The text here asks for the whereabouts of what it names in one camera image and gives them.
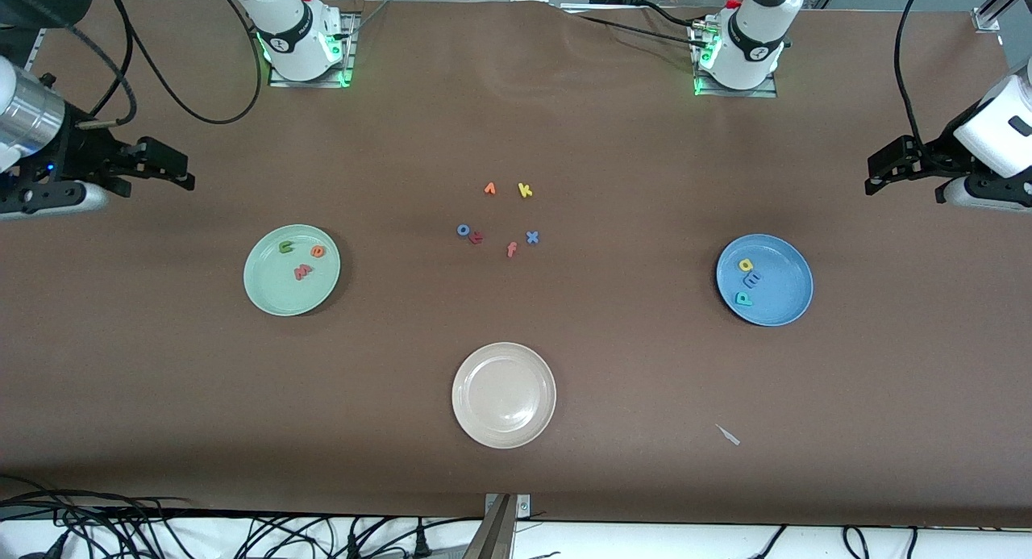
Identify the aluminium frame profile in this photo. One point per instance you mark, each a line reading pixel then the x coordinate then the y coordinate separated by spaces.
pixel 992 14

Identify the white paper scrap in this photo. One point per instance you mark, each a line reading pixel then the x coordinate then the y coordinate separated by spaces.
pixel 728 435

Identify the pink foam letter w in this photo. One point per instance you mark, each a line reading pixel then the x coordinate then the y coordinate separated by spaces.
pixel 302 273

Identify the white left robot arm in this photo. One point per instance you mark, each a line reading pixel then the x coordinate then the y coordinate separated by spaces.
pixel 746 47

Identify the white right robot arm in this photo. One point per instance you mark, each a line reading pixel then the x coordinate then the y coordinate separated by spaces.
pixel 294 35

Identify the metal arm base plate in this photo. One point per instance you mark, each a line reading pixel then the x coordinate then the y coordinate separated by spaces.
pixel 348 51
pixel 770 91

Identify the beige plate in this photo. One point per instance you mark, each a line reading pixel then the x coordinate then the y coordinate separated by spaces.
pixel 504 395

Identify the black power plug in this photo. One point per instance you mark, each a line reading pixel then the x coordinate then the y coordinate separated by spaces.
pixel 420 543
pixel 353 547

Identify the teal foam letter p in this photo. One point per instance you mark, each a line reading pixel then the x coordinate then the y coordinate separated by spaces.
pixel 742 299

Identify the blue foam letter E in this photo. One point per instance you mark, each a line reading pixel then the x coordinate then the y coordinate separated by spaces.
pixel 751 281

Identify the brown table cover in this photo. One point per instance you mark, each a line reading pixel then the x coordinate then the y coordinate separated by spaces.
pixel 564 123

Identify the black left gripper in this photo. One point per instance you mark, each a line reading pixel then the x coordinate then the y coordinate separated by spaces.
pixel 938 156

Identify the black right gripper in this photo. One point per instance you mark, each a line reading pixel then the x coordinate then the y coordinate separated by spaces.
pixel 83 150

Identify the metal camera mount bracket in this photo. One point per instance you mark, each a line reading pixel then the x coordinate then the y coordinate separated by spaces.
pixel 504 511

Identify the green plate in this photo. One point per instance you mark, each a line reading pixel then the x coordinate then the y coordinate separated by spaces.
pixel 274 293

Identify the blue plate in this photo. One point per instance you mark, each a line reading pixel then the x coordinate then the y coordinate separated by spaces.
pixel 782 289

